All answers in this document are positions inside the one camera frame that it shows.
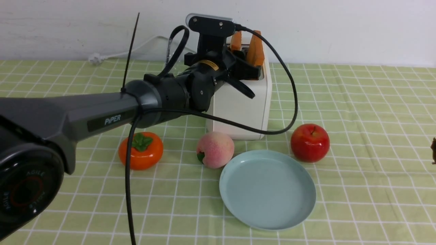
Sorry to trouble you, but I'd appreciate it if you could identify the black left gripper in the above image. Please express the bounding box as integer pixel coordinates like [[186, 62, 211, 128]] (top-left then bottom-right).
[[184, 50, 262, 112]]

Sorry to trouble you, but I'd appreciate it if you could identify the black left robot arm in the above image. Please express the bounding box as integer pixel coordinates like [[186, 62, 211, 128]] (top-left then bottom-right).
[[1, 51, 255, 240]]

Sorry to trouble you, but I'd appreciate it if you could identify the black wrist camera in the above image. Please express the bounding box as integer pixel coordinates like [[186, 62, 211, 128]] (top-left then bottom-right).
[[185, 13, 236, 54]]

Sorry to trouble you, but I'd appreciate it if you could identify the red apple toy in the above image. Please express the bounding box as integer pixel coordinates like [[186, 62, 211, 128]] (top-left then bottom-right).
[[290, 124, 330, 163]]

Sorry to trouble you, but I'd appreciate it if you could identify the pink peach toy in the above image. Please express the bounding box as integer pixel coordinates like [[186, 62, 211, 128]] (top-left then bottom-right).
[[196, 132, 235, 169]]

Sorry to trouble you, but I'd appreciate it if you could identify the white toaster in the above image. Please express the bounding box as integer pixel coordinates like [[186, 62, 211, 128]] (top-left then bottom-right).
[[206, 37, 272, 141]]

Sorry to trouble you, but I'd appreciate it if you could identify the black camera cable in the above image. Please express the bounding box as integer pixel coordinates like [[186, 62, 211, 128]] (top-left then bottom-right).
[[125, 24, 299, 245]]

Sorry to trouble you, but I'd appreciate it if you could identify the toast slice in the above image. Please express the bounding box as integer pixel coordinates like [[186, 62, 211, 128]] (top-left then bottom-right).
[[230, 31, 242, 52], [246, 34, 265, 67]]

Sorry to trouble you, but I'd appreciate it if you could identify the white toaster power cord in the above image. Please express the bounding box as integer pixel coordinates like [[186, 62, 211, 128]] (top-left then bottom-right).
[[88, 35, 198, 66]]

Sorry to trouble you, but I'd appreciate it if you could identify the light blue plate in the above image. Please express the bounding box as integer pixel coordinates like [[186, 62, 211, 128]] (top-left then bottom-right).
[[219, 149, 317, 231]]

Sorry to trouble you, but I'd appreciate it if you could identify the orange persimmon toy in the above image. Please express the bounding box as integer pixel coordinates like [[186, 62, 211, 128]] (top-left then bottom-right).
[[130, 132, 164, 170]]

